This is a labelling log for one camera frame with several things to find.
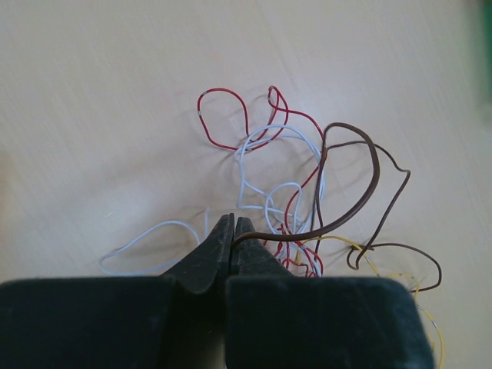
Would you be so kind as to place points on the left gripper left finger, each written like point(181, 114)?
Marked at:
point(103, 322)

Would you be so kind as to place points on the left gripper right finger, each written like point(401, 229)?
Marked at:
point(277, 320)

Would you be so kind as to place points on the far green plastic bin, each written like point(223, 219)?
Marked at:
point(479, 23)

